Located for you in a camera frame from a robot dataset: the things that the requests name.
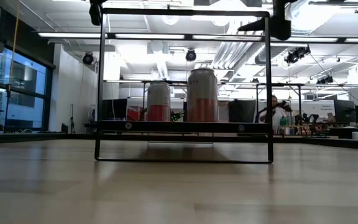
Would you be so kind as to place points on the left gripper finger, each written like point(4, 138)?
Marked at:
point(95, 14)

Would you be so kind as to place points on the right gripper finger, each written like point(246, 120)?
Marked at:
point(280, 28)

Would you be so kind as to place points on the white pink beverage can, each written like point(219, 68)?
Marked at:
point(158, 102)
point(202, 96)

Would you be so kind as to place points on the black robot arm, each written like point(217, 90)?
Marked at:
point(314, 121)

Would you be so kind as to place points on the robot arm with green lights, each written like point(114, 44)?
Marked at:
point(176, 116)

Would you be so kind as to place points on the black metal wood shelf rack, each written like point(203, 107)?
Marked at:
point(185, 126)

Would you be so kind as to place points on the black track light cluster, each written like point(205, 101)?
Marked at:
point(297, 54)
point(325, 80)

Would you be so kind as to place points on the long light strip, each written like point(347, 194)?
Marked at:
point(70, 35)

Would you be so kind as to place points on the black spotlight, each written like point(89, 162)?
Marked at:
point(190, 55)
point(88, 58)

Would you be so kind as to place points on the person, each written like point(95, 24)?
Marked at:
point(277, 118)

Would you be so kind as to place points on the white sign board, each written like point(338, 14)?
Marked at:
point(320, 109)

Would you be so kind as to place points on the beige cloth cover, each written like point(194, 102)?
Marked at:
point(223, 110)

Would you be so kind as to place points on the red printed box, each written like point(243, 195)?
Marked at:
point(134, 113)

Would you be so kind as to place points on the thin black tripod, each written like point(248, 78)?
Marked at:
point(72, 121)

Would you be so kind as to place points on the small black box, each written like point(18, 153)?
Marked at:
point(64, 128)

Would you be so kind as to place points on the black tripod stand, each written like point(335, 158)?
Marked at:
point(7, 109)

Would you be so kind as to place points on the white cup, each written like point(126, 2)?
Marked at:
point(355, 135)

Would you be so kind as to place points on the black frame workstation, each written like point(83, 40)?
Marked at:
point(299, 102)

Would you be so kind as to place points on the glass window wall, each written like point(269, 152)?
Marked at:
point(23, 102)

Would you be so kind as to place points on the black aluminium table frame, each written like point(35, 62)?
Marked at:
point(42, 137)

